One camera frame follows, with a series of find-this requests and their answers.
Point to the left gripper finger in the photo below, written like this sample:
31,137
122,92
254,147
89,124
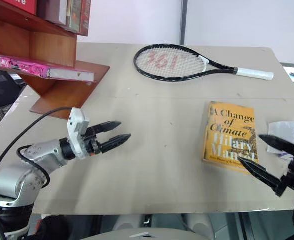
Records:
116,141
109,126

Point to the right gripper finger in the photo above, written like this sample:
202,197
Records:
260,172
279,144

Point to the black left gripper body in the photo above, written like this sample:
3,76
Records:
91,142

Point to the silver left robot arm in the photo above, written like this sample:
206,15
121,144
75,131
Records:
44,153

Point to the yellow paperback book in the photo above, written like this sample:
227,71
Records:
227,130

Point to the wooden bookshelf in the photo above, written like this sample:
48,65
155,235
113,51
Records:
54,50

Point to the pink book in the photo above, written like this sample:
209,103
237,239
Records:
24,66

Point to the maroon-spined book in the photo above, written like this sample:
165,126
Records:
86,17

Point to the green-spined book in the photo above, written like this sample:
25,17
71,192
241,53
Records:
76,15

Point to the thin dark-spined book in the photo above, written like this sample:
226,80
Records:
69,12

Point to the grey book white pages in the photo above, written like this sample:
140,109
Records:
52,10

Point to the red book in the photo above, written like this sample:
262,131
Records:
24,6

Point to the crumpled white paper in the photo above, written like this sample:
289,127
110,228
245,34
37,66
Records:
284,128

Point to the black white tennis racket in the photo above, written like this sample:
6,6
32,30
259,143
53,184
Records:
254,73

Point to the white rounded shape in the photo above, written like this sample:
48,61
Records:
200,225

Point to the dark rounded shape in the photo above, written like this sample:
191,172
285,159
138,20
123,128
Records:
51,228

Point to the black chair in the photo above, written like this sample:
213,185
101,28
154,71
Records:
1,90

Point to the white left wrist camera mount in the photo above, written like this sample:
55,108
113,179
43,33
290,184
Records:
74,132

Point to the grey vertical post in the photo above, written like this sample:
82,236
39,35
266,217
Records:
184,20

